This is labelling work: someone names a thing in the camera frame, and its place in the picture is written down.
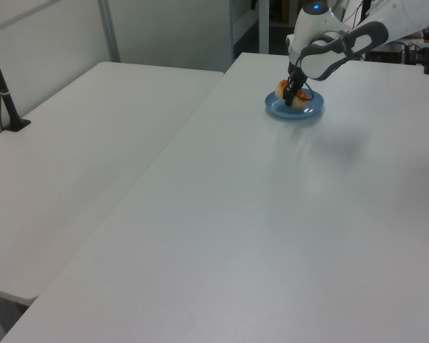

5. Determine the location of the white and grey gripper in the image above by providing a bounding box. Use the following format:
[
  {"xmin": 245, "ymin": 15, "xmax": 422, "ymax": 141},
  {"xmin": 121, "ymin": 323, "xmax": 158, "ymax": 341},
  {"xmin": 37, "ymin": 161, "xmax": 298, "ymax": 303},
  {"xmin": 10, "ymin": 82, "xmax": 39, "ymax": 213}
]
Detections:
[{"xmin": 284, "ymin": 34, "xmax": 306, "ymax": 107}]

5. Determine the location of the orange glazed bread loaf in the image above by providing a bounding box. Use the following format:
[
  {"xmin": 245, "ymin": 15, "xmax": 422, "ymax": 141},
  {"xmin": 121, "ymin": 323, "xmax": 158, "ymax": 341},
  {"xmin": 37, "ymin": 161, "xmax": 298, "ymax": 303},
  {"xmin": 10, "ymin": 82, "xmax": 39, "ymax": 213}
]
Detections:
[{"xmin": 275, "ymin": 80, "xmax": 310, "ymax": 109}]

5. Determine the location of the blue round plate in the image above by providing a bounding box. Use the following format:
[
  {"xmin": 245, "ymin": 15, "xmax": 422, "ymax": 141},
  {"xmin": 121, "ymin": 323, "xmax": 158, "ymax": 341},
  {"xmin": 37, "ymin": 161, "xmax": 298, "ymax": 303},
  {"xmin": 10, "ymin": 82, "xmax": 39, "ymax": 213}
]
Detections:
[{"xmin": 264, "ymin": 89, "xmax": 326, "ymax": 121}]

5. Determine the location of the black electronic equipment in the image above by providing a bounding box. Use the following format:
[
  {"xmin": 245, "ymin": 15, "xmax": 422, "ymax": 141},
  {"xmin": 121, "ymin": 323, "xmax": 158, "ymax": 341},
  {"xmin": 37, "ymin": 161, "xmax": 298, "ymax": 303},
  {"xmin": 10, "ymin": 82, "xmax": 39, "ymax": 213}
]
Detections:
[{"xmin": 368, "ymin": 41, "xmax": 429, "ymax": 66}]

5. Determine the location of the grey metal shelf frame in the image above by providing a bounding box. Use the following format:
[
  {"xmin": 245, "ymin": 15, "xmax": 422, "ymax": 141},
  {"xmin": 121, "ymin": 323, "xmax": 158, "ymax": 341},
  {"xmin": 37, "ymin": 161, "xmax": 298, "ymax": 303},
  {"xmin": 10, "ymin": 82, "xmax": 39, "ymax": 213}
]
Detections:
[{"xmin": 230, "ymin": 0, "xmax": 297, "ymax": 61}]

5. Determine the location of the black camera pole with base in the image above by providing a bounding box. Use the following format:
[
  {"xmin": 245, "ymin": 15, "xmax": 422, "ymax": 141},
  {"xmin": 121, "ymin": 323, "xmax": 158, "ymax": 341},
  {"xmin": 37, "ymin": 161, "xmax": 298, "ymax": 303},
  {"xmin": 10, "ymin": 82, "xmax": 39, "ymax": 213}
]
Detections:
[{"xmin": 0, "ymin": 27, "xmax": 32, "ymax": 134}]

